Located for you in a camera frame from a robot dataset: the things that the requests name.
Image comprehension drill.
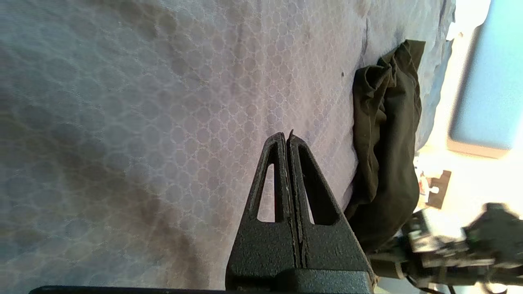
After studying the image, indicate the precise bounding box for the black printed t-shirt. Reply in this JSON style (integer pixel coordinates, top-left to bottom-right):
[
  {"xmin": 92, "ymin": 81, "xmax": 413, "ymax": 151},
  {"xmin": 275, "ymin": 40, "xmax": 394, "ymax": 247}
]
[{"xmin": 343, "ymin": 40, "xmax": 425, "ymax": 254}]

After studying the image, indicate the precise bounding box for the blue rectangular panel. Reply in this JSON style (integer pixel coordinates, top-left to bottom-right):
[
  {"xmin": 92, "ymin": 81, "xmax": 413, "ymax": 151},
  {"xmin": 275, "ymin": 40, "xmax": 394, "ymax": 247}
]
[{"xmin": 447, "ymin": 0, "xmax": 523, "ymax": 159}]

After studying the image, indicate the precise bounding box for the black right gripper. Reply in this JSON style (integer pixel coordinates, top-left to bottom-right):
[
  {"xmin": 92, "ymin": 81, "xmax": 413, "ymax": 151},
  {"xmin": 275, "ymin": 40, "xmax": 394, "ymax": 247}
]
[{"xmin": 368, "ymin": 241, "xmax": 523, "ymax": 288}]

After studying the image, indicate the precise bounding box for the bed with blue sheet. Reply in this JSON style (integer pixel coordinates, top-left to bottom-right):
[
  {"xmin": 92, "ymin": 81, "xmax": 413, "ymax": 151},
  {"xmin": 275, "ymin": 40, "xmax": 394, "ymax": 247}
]
[{"xmin": 0, "ymin": 0, "xmax": 456, "ymax": 294}]

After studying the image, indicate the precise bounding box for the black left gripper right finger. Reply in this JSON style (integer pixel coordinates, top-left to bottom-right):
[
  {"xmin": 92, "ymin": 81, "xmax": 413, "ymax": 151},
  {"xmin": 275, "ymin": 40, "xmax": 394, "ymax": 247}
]
[{"xmin": 287, "ymin": 130, "xmax": 374, "ymax": 292}]

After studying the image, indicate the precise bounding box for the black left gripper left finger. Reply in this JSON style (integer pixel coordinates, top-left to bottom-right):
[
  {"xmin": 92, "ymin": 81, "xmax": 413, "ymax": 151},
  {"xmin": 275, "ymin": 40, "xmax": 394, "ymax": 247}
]
[{"xmin": 226, "ymin": 131, "xmax": 303, "ymax": 292}]

